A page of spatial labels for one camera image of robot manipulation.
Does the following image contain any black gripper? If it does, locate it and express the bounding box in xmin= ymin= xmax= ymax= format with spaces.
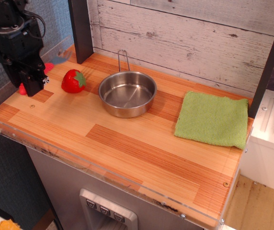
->
xmin=0 ymin=18 xmax=48 ymax=97

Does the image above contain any red handled metal fork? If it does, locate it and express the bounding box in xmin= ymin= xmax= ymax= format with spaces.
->
xmin=19 ymin=50 xmax=72 ymax=97

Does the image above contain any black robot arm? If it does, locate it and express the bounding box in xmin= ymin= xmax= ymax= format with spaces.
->
xmin=0 ymin=0 xmax=48 ymax=97

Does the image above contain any red toy strawberry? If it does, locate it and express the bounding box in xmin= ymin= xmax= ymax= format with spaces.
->
xmin=61 ymin=69 xmax=86 ymax=93

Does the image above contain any small steel pot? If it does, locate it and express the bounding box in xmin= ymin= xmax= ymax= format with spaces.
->
xmin=98 ymin=49 xmax=158 ymax=119

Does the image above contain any grey cabinet with dispenser panel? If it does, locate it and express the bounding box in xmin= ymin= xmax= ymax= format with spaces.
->
xmin=27 ymin=148 xmax=200 ymax=230

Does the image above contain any yellow and black object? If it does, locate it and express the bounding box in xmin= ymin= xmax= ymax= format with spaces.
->
xmin=0 ymin=219 xmax=21 ymax=230

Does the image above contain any green cloth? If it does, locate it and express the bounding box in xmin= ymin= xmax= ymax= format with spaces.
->
xmin=174 ymin=91 xmax=249 ymax=150

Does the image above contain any clear acrylic table guard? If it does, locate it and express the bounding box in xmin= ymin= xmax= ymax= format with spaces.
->
xmin=0 ymin=35 xmax=255 ymax=227

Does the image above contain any white toy cabinet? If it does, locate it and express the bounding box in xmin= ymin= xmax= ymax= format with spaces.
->
xmin=240 ymin=90 xmax=274 ymax=189

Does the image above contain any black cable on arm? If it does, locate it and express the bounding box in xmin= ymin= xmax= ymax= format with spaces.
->
xmin=23 ymin=10 xmax=46 ymax=40

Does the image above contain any dark left vertical post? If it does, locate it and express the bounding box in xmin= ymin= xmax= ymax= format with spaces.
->
xmin=68 ymin=0 xmax=93 ymax=64

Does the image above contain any dark vertical post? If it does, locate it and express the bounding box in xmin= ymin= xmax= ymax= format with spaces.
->
xmin=248 ymin=42 xmax=274 ymax=118
xmin=68 ymin=0 xmax=93 ymax=64

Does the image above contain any dark right vertical post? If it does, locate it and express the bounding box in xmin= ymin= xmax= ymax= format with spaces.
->
xmin=248 ymin=42 xmax=274 ymax=118

